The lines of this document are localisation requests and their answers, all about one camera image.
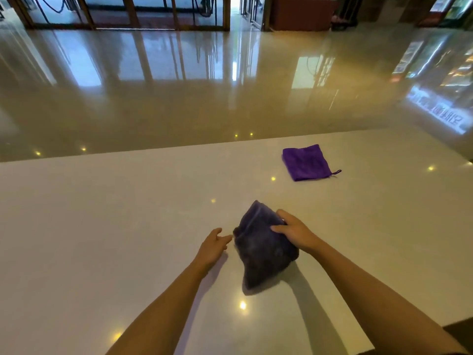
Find person's left hand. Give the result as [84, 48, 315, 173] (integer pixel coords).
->
[193, 228, 233, 270]

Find person's right hand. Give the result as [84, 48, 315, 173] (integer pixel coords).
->
[270, 209, 323, 255]

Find dark purple cloth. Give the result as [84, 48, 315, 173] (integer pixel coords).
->
[233, 200, 300, 290]

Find person's right forearm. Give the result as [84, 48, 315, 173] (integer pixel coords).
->
[310, 241, 470, 355]

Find person's left forearm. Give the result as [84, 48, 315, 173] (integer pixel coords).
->
[105, 259, 207, 355]

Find folded purple cloth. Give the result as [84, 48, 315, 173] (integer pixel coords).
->
[282, 144, 342, 182]

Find brown wooden cabinet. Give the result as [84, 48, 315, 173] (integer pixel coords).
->
[271, 0, 338, 32]

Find glass entrance doors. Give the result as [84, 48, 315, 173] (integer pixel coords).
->
[7, 0, 272, 32]

